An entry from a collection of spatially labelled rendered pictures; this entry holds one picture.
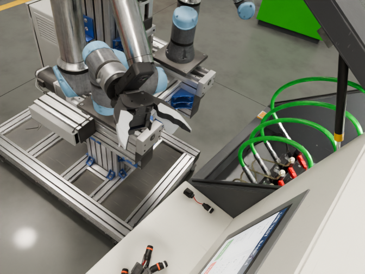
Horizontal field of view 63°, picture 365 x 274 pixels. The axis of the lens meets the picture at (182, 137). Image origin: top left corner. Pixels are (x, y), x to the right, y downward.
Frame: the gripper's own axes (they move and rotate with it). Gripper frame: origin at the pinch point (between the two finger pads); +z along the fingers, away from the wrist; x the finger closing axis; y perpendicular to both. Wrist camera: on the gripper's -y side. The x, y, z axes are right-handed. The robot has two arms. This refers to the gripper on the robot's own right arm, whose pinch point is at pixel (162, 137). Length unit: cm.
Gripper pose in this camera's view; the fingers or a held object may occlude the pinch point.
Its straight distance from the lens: 57.8
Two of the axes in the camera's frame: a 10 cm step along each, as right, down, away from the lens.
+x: -8.2, 2.2, -5.3
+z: 5.2, 6.8, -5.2
